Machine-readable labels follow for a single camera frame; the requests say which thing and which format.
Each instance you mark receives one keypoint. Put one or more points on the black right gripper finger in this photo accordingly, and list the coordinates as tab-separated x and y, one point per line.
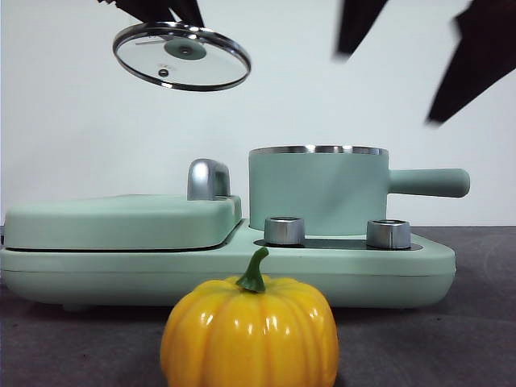
479	48
359	24

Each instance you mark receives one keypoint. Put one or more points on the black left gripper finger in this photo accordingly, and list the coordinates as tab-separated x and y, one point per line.
189	12
149	10

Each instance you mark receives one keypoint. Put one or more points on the glass lid with green knob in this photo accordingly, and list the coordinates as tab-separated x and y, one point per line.
185	50

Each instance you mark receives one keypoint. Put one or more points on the yellow pumpkin with green stem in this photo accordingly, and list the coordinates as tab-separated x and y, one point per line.
250	334

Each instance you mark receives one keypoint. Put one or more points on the silver control knob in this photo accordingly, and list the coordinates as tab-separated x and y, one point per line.
387	235
284	232

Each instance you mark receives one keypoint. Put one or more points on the mint green breakfast machine base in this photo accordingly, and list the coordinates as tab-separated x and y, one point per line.
342	278

